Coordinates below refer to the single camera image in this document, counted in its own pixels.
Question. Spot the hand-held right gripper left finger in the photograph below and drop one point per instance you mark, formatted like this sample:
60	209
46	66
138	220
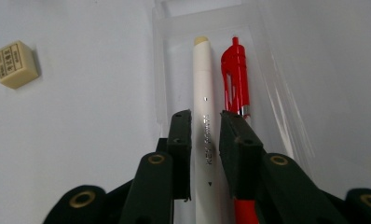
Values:
155	186

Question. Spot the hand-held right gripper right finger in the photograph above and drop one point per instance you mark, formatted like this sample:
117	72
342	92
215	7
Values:
267	180

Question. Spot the white pen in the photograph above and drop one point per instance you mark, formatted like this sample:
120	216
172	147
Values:
203	93

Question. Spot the red pen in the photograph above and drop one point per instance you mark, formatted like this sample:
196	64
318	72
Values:
235	77

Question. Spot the transparent plastic pencil case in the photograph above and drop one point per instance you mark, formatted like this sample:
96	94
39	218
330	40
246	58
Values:
180	62

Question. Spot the small beige eraser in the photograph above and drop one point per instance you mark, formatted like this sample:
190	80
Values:
16	63

